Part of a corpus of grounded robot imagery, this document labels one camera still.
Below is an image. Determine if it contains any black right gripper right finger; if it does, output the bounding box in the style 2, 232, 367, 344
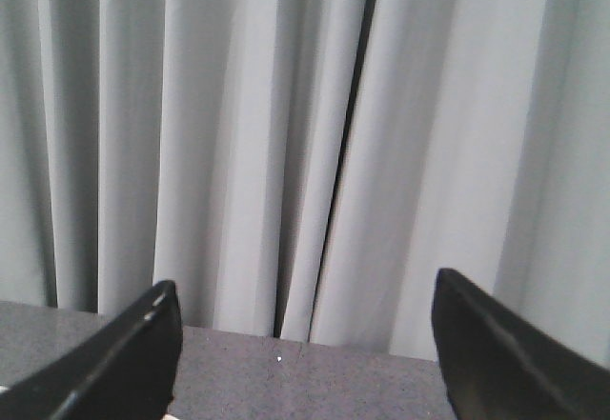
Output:
432, 268, 609, 419

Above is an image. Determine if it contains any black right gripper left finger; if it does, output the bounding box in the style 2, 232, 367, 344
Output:
1, 280, 183, 419

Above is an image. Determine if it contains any grey pleated curtain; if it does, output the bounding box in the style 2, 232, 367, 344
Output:
1, 0, 609, 365

